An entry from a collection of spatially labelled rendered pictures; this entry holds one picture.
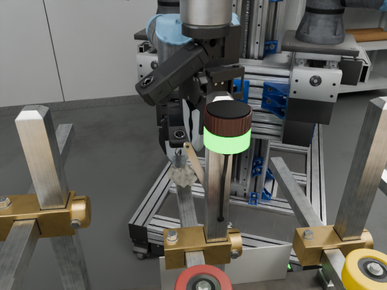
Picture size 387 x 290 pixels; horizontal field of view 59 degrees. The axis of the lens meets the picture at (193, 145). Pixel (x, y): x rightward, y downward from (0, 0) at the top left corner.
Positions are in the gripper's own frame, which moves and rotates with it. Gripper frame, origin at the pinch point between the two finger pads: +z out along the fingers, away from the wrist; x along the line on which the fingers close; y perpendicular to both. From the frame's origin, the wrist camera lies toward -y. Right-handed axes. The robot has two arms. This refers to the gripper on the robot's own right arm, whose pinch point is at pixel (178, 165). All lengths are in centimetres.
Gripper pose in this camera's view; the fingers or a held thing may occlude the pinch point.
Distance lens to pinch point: 86.9
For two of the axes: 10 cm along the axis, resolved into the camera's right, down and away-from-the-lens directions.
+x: -9.9, 0.6, -1.0
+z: 0.0, 8.6, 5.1
